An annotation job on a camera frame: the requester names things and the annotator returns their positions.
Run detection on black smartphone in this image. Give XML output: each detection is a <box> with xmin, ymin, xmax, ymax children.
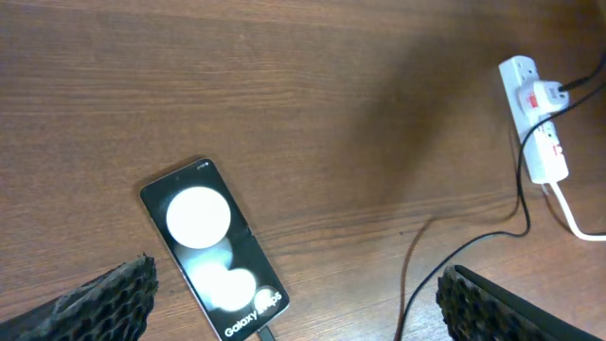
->
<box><xmin>139</xmin><ymin>158</ymin><xmax>290</xmax><ymax>341</ymax></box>

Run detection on white power strip cord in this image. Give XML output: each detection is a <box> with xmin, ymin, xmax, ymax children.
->
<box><xmin>544</xmin><ymin>180</ymin><xmax>606</xmax><ymax>242</ymax></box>

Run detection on black charging cable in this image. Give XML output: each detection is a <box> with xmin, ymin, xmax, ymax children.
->
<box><xmin>255</xmin><ymin>51</ymin><xmax>606</xmax><ymax>341</ymax></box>

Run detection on white power strip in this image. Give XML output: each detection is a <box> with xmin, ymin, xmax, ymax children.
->
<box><xmin>499</xmin><ymin>55</ymin><xmax>569</xmax><ymax>185</ymax></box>

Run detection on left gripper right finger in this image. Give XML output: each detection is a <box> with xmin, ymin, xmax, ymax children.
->
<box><xmin>436</xmin><ymin>265</ymin><xmax>599</xmax><ymax>341</ymax></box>

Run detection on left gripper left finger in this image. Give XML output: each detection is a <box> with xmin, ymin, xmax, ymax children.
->
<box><xmin>1</xmin><ymin>254</ymin><xmax>159</xmax><ymax>341</ymax></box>

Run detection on white charger adapter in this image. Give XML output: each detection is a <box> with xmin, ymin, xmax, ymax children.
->
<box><xmin>516</xmin><ymin>81</ymin><xmax>569</xmax><ymax>118</ymax></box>

